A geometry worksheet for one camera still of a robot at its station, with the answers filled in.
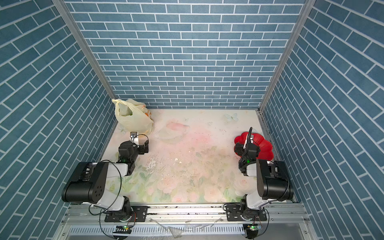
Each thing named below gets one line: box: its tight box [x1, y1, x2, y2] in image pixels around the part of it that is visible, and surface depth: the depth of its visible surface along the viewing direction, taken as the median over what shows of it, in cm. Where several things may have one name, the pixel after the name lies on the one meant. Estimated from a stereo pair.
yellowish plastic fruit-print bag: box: [111, 98, 154, 136], surface depth 87 cm
